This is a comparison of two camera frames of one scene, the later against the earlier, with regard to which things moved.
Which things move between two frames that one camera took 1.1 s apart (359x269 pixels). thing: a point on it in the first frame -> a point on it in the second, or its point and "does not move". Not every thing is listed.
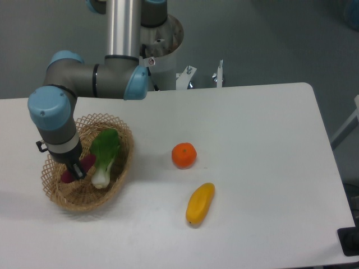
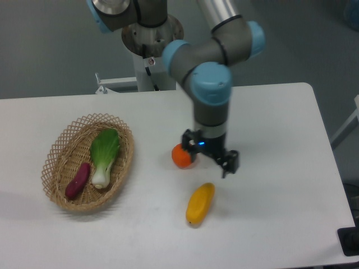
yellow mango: x=199 y=203 does not move
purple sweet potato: x=87 y=161 -> x=73 y=188
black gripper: x=70 y=159 -> x=212 y=146
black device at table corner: x=349 y=239 does not move
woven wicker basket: x=82 y=195 does not move
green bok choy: x=104 y=148 does not move
